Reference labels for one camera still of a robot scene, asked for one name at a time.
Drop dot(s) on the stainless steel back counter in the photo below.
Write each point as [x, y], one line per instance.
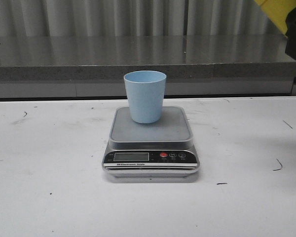
[196, 66]

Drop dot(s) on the silver digital kitchen scale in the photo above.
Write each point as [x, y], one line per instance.
[164, 148]

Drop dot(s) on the yellow squeeze bottle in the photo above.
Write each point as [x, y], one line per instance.
[277, 11]

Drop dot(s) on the light blue plastic cup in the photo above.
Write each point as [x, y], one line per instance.
[145, 93]

